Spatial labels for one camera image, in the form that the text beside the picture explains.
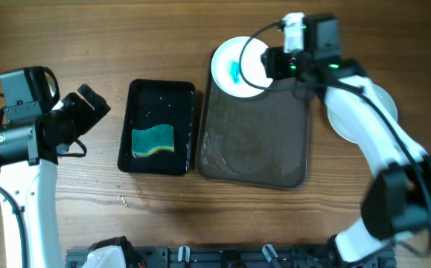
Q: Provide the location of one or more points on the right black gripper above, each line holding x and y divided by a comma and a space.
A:
276, 65

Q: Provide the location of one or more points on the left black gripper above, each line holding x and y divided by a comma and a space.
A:
88, 116

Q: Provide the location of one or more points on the white plate top stained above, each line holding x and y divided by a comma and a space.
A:
225, 67

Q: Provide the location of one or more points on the white plate stained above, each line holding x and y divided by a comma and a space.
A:
386, 100
225, 67

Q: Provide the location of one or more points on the green yellow sponge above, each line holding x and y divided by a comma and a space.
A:
152, 140

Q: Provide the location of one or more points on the white plate bottom stained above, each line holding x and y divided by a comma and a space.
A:
386, 100

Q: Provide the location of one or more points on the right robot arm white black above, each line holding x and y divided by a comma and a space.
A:
398, 203

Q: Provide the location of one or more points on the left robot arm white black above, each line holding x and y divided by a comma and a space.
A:
37, 128

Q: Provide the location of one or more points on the black rectangular water tray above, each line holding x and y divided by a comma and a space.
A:
151, 103

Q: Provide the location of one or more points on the brown serving tray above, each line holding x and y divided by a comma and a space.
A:
263, 140

